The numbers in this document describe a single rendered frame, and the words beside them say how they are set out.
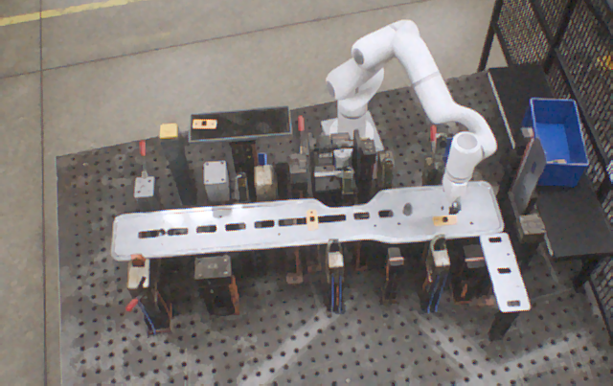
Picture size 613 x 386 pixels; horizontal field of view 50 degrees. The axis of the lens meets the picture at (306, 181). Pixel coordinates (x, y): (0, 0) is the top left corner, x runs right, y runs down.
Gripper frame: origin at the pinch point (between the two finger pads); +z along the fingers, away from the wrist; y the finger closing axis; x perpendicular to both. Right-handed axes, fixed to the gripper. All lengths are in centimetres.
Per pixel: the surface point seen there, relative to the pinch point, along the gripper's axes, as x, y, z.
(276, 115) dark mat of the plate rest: -56, -41, -3
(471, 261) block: 6.2, 15.8, 14.5
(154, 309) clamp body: -104, 17, 27
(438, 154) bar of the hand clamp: -0.2, -19.8, 0.0
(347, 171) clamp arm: -32.8, -18.1, 3.6
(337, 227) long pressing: -38.0, -0.9, 12.5
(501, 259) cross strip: 15.7, 17.1, 12.5
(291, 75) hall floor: -45, -177, 113
